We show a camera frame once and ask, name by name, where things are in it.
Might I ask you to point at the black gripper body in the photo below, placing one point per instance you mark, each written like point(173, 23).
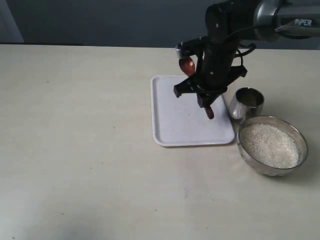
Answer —
point(215, 67)

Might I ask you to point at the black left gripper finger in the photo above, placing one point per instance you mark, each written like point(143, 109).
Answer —
point(188, 86)

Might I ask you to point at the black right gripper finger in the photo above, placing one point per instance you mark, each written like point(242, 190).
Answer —
point(234, 73)

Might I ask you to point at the dark red wooden spoon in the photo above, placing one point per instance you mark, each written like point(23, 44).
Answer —
point(188, 67)

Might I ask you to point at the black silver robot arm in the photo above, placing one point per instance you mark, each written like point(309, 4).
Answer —
point(232, 21)

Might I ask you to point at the small steel cup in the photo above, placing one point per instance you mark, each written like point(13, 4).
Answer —
point(246, 103)

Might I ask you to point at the steel bowl of rice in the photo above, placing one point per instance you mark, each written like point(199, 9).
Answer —
point(271, 146)

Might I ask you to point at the white plastic tray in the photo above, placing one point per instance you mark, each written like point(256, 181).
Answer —
point(179, 122)

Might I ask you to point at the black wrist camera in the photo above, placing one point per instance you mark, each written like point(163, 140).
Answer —
point(194, 47)

